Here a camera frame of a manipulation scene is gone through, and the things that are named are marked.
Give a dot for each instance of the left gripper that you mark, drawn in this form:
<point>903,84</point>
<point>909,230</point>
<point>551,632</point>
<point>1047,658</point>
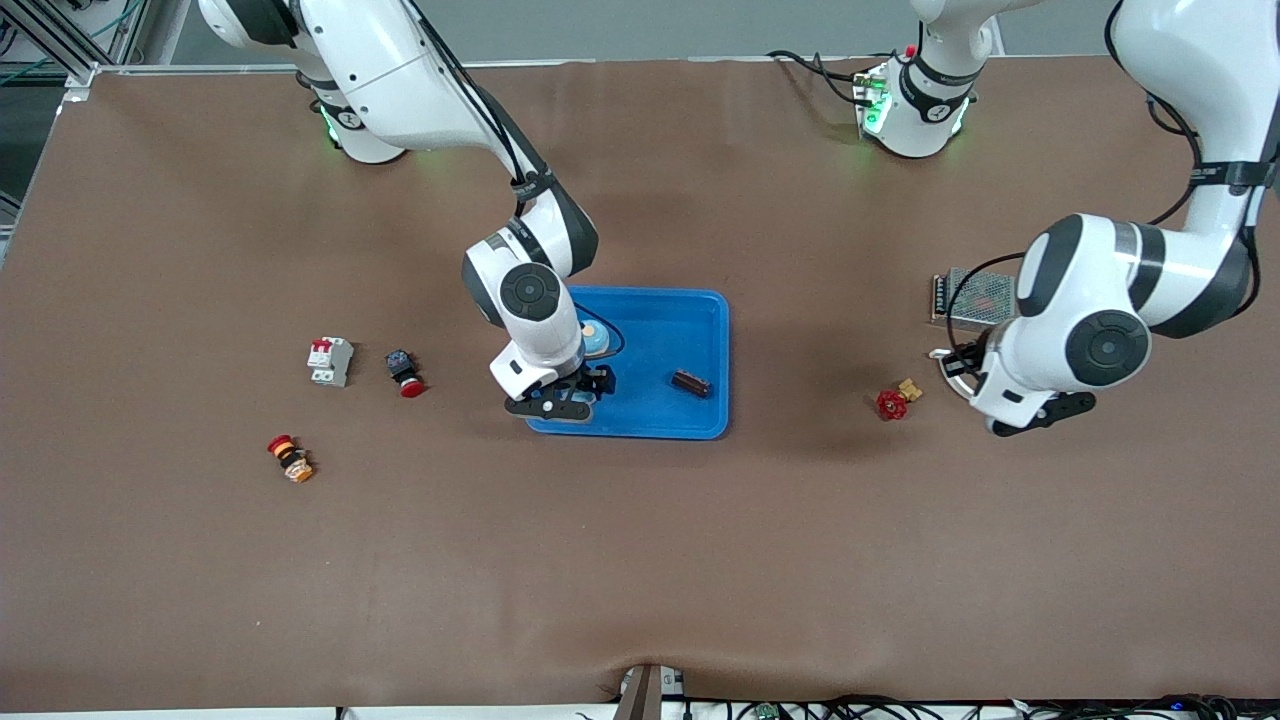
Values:
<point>967,359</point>

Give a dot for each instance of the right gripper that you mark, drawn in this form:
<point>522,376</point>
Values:
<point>598,381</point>

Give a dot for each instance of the blue dome desk bell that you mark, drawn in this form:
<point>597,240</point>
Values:
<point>588,403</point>
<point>597,340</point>

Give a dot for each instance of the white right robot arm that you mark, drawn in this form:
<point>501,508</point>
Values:
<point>400,70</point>

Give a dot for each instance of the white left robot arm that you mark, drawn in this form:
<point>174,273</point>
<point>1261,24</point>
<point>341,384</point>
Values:
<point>1180,60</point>

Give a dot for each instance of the white curved pipe clamp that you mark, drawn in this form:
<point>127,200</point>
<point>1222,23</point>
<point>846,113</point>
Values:
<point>938,353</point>

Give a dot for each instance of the metal mesh power supply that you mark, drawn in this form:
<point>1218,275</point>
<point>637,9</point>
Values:
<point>990,300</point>

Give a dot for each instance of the blue plastic tray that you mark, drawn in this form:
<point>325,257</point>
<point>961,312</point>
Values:
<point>660,330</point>

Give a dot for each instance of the red black push button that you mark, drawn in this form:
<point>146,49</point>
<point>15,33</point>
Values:
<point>403,370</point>

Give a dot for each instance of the brown table mat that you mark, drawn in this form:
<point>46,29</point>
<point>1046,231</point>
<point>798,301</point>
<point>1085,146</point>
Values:
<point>640,560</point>

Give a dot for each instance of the white red circuit breaker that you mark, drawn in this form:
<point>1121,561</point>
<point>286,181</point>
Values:
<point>330,362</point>

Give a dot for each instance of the red yellow emergency stop button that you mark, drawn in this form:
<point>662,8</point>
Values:
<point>290,458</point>

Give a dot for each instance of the brown grey camera mount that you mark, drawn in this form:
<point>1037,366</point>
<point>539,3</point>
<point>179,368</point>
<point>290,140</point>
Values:
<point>648,695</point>

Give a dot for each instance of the aluminium frame profile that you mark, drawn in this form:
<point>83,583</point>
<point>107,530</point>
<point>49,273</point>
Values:
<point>60,45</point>

